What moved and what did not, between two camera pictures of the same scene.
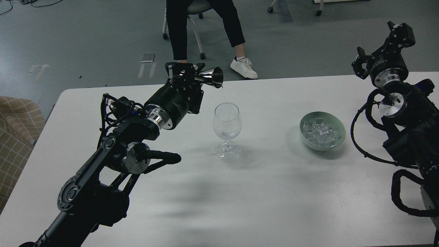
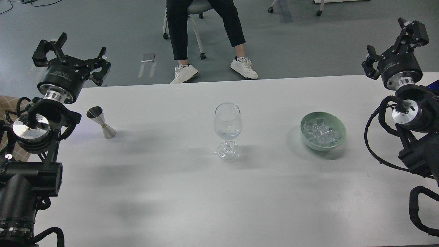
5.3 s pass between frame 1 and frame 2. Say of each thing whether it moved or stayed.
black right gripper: moved
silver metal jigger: moved
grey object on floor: stayed
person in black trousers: stayed
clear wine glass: stayed
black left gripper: moved
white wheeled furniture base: stayed
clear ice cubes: stayed
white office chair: stayed
